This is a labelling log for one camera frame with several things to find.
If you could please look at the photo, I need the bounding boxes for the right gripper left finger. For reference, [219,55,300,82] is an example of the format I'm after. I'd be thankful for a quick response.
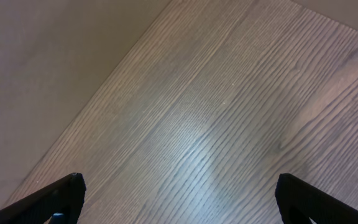
[0,173,86,224]

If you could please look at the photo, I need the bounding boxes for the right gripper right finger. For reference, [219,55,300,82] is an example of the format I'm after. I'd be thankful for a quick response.
[275,173,358,224]

